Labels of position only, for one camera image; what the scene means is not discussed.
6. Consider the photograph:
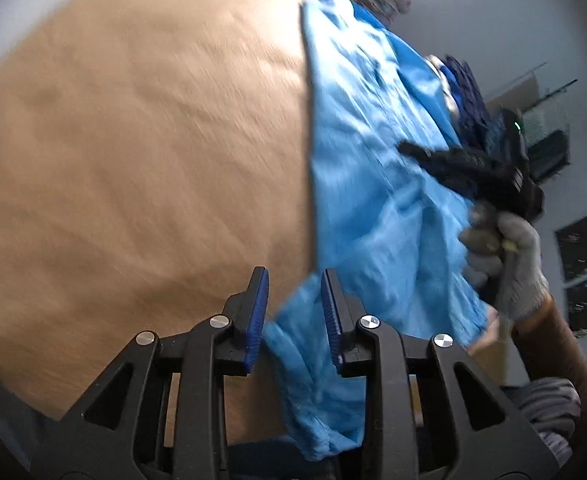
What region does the person's grey striped clothing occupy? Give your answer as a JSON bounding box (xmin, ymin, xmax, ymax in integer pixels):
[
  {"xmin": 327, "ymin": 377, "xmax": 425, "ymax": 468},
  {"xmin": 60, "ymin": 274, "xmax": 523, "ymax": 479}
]
[{"xmin": 516, "ymin": 377, "xmax": 581, "ymax": 466}]

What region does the person's right forearm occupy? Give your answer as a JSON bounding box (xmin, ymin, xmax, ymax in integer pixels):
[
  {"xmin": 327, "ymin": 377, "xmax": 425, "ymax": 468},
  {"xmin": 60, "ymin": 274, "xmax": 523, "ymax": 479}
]
[{"xmin": 511, "ymin": 292, "xmax": 587, "ymax": 461}]

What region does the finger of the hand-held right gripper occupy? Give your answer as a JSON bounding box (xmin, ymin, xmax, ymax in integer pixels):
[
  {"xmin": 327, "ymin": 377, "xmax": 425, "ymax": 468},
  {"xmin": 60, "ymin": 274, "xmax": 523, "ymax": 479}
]
[
  {"xmin": 398, "ymin": 142, "xmax": 477, "ymax": 166},
  {"xmin": 423, "ymin": 160, "xmax": 475, "ymax": 196}
]

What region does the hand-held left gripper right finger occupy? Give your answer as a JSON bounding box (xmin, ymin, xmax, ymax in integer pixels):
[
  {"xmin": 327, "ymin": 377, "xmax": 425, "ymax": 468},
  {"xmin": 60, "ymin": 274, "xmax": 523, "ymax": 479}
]
[{"xmin": 320, "ymin": 268, "xmax": 559, "ymax": 480}]

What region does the person's right hand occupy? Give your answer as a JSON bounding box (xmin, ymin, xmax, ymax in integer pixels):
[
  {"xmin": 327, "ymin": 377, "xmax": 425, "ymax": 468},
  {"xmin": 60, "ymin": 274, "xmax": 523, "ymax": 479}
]
[{"xmin": 461, "ymin": 205, "xmax": 549, "ymax": 323}]

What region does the light blue jacket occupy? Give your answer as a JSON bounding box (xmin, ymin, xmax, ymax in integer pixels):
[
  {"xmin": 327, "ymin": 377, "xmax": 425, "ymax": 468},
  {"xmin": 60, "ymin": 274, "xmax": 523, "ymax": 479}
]
[{"xmin": 263, "ymin": 0, "xmax": 491, "ymax": 463}]

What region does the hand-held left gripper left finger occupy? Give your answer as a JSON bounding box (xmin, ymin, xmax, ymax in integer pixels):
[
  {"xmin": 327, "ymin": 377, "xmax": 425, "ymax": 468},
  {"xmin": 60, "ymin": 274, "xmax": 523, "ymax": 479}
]
[{"xmin": 30, "ymin": 266, "xmax": 270, "ymax": 480}]

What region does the pile of dark clothes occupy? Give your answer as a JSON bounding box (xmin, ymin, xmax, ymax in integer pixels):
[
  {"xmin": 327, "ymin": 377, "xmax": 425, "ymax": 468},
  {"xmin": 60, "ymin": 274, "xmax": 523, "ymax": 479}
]
[{"xmin": 426, "ymin": 52, "xmax": 504, "ymax": 153}]

